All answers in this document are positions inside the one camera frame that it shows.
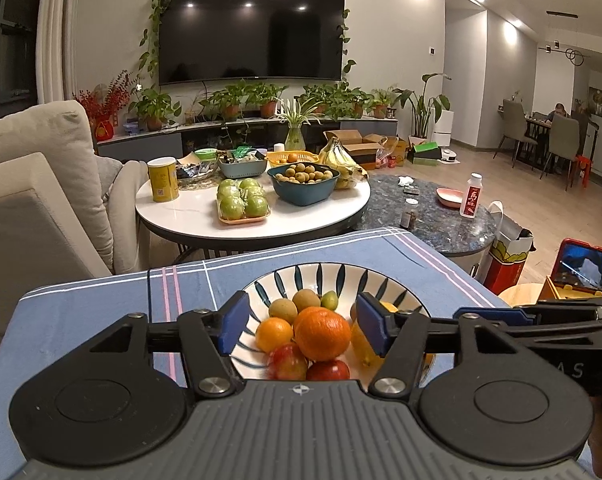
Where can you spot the grey television console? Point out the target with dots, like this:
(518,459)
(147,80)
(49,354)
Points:
(141,142)

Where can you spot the dark brown box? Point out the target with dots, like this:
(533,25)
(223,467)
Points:
(366,161)

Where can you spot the large yellow lemon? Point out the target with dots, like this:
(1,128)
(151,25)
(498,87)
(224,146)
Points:
(358,345)

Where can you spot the dark marble round table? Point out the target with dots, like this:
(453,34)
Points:
(431,240)

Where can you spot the tall leafy floor plant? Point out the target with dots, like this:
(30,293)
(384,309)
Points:
(423,105)

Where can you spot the yellow wooden box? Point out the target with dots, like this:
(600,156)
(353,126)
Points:
(576,295)

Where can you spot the grey cushion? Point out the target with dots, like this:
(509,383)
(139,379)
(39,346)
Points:
(112,175)

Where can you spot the row of potted green plants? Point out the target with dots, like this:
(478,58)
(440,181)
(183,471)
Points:
(153,107)

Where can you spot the pink dish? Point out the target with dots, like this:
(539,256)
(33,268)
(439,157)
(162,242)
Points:
(450,196)

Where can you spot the small green kumquat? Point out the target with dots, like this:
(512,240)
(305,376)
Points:
(328,301)

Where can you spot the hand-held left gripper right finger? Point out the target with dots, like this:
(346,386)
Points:
(371,325)

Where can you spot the small dark box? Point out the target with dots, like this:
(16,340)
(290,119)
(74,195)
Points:
(411,191)

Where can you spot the white air purifier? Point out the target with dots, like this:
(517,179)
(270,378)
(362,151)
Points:
(443,127)

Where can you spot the red tablet device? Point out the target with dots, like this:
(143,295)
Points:
(588,267)

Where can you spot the glass vase with spider plant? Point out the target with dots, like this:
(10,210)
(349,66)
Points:
(295,135)

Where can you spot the grey dining chair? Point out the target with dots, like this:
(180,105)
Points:
(563,137)
(511,122)

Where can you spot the white tissue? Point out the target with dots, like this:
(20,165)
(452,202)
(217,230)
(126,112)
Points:
(406,180)

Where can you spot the white black-striped plate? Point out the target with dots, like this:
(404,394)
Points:
(301,277)

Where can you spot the white round coffee table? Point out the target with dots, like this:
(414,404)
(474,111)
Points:
(191,215)

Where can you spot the black wall television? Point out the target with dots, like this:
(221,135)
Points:
(251,30)

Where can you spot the dark blue bowl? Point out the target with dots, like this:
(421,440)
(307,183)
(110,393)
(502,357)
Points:
(303,192)

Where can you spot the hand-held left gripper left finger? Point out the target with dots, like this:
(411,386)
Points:
(235,325)

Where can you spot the white bottle with red label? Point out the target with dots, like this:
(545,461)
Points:
(472,195)

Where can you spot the red and white gift bag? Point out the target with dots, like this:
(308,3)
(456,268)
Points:
(506,255)

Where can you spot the beige sofa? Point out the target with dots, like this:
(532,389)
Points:
(31,210)

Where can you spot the orange plastic basket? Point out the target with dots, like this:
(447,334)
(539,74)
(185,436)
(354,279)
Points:
(276,161)

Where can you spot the small spice jar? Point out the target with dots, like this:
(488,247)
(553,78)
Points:
(408,217)

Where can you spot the brown longan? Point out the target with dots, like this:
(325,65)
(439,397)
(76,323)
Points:
(353,310)
(282,308)
(306,300)

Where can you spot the small tangerine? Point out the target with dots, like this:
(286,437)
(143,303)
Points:
(291,157)
(274,335)

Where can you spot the green apple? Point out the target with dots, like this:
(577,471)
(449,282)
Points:
(257,205)
(232,207)
(228,191)
(251,186)

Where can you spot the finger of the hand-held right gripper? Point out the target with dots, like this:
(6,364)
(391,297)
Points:
(491,316)

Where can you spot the blue plaid tablecloth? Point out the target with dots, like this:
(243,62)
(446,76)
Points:
(81,320)

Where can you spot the white curtain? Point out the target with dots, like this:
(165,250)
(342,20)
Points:
(56,35)

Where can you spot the green-lidded container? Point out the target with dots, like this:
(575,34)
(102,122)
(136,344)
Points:
(206,155)

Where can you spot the white robot vacuum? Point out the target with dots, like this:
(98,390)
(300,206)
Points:
(448,157)

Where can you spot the dark glass window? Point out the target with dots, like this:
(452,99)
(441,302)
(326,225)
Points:
(11,35)

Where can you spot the bunch of bananas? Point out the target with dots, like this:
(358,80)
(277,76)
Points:
(338,160)

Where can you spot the round wooden stool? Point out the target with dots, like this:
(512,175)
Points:
(518,294)

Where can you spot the yellow can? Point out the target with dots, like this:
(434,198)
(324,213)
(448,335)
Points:
(163,180)

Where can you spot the green box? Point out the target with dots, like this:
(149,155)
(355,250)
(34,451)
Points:
(423,152)

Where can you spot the small red apple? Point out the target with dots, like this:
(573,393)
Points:
(287,362)
(328,371)

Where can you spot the dark dining table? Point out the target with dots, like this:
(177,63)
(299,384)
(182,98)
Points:
(536,122)

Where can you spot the pile of longans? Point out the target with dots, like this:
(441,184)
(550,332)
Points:
(303,172)

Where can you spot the green ivy vine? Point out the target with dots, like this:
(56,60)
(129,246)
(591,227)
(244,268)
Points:
(153,5)

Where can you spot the teal plastic basket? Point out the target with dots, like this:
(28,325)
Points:
(241,170)

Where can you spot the red plastic stool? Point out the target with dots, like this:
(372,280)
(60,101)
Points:
(583,167)

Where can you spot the green snack packet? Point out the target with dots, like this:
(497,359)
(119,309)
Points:
(243,152)

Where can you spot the open cardboard box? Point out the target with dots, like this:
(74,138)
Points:
(343,140)
(376,141)

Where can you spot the large orange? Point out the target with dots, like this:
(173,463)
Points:
(322,334)

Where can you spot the red berry branches in vase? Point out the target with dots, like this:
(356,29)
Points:
(106,105)

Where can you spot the glass dish with wrappers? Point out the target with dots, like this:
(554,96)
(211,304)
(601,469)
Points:
(191,170)

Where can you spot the orange tray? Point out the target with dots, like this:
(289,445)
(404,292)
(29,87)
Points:
(246,221)

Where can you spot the framed wall art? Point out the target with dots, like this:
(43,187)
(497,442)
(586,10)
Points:
(598,97)

